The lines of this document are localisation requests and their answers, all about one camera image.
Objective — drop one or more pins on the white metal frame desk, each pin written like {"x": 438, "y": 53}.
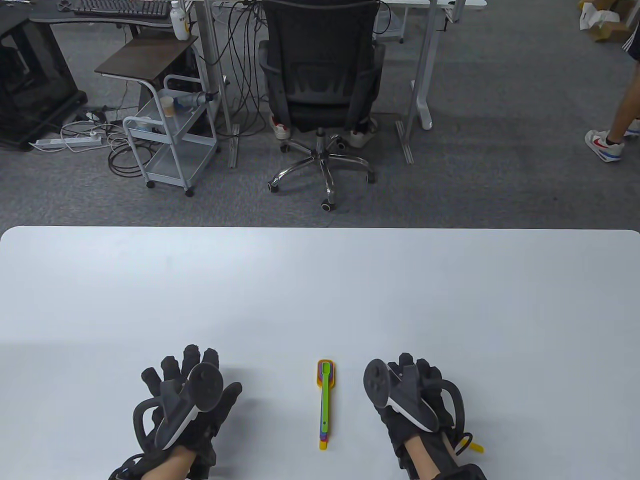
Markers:
{"x": 424, "y": 60}

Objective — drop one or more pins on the cardboard box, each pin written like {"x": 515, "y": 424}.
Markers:
{"x": 610, "y": 32}

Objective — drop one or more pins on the black cabinet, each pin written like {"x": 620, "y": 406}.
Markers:
{"x": 30, "y": 75}

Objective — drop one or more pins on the white paper bag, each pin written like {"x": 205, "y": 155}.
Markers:
{"x": 597, "y": 17}

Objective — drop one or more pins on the green measuring spoon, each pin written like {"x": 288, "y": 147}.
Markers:
{"x": 325, "y": 395}

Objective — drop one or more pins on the paper cup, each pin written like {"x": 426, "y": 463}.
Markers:
{"x": 168, "y": 107}

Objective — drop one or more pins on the white plastic bottle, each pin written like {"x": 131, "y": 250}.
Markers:
{"x": 179, "y": 22}

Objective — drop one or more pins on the white power strip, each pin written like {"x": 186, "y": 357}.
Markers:
{"x": 65, "y": 142}

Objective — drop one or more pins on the person's right forearm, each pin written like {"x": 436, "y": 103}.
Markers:
{"x": 422, "y": 457}

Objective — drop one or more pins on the person's right hand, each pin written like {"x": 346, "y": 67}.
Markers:
{"x": 430, "y": 372}

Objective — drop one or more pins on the blue grey tool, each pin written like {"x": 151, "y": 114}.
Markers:
{"x": 192, "y": 100}

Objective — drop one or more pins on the brown side table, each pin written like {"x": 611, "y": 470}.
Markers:
{"x": 145, "y": 57}

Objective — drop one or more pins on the person's left forearm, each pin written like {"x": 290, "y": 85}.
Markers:
{"x": 170, "y": 465}

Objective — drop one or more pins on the black keyboard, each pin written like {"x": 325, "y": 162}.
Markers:
{"x": 125, "y": 7}

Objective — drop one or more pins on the black and white hand controller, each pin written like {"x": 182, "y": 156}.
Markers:
{"x": 375, "y": 385}
{"x": 207, "y": 385}

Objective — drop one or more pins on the person's left hand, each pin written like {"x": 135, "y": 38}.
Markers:
{"x": 192, "y": 357}

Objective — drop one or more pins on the grey metal utility cart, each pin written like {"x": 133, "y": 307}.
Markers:
{"x": 177, "y": 160}

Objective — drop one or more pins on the small yellow measuring spoon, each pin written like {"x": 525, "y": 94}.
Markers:
{"x": 478, "y": 447}

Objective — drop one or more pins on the large yellow measuring spoon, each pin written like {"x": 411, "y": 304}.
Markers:
{"x": 323, "y": 446}

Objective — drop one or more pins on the white storage box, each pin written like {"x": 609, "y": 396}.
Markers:
{"x": 390, "y": 27}

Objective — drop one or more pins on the black mesh office chair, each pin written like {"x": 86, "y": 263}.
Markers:
{"x": 320, "y": 50}

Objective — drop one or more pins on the black desk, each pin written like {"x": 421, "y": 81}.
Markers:
{"x": 50, "y": 14}

